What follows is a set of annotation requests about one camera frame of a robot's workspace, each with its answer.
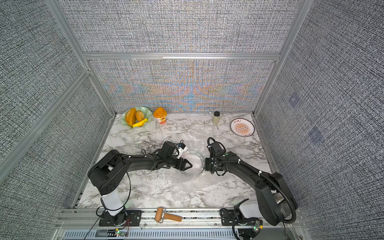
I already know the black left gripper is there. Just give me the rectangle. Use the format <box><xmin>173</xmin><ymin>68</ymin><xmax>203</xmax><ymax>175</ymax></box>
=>
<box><xmin>164</xmin><ymin>157</ymin><xmax>193</xmax><ymax>172</ymax></box>

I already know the plate bubble wrap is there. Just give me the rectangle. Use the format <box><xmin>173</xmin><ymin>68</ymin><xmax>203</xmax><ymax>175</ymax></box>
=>
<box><xmin>160</xmin><ymin>134</ymin><xmax>209</xmax><ymax>186</ymax></box>

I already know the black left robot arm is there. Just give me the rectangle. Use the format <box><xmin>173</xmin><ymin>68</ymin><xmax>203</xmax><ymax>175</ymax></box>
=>
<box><xmin>88</xmin><ymin>150</ymin><xmax>193</xmax><ymax>226</ymax></box>

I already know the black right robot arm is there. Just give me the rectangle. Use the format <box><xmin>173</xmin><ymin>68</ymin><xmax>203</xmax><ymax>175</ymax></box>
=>
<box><xmin>204</xmin><ymin>152</ymin><xmax>298</xmax><ymax>226</ymax></box>

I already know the small bottle with black cap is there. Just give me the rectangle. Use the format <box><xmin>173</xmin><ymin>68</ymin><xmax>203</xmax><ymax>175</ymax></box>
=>
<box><xmin>212</xmin><ymin>111</ymin><xmax>221</xmax><ymax>125</ymax></box>

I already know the orange lidded snack cup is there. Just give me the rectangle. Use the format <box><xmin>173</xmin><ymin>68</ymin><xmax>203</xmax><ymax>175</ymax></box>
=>
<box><xmin>153</xmin><ymin>107</ymin><xmax>167</xmax><ymax>125</ymax></box>

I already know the yellow banana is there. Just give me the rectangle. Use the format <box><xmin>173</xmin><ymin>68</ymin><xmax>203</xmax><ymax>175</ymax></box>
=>
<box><xmin>132</xmin><ymin>118</ymin><xmax>148</xmax><ymax>128</ymax></box>

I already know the wooden roller tool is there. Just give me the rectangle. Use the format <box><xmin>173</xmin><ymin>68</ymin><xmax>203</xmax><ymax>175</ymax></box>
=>
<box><xmin>154</xmin><ymin>207</ymin><xmax>183</xmax><ymax>223</ymax></box>

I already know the green leaf-shaped bowl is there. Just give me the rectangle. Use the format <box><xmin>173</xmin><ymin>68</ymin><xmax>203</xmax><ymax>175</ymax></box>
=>
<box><xmin>121</xmin><ymin>107</ymin><xmax>153</xmax><ymax>128</ymax></box>

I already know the small brown croissant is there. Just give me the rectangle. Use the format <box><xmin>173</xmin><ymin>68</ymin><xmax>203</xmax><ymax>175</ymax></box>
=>
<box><xmin>135</xmin><ymin>111</ymin><xmax>146</xmax><ymax>122</ymax></box>

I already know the large orange bread loaf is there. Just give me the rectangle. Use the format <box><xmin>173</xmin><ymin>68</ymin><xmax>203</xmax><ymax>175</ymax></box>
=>
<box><xmin>125</xmin><ymin>108</ymin><xmax>137</xmax><ymax>127</ymax></box>

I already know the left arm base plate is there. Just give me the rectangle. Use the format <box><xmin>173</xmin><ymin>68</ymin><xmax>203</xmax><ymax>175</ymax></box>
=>
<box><xmin>99</xmin><ymin>210</ymin><xmax>143</xmax><ymax>228</ymax></box>

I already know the aluminium front rail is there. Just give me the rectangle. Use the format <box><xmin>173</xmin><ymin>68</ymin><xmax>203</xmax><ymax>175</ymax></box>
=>
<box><xmin>52</xmin><ymin>206</ymin><xmax>310</xmax><ymax>240</ymax></box>

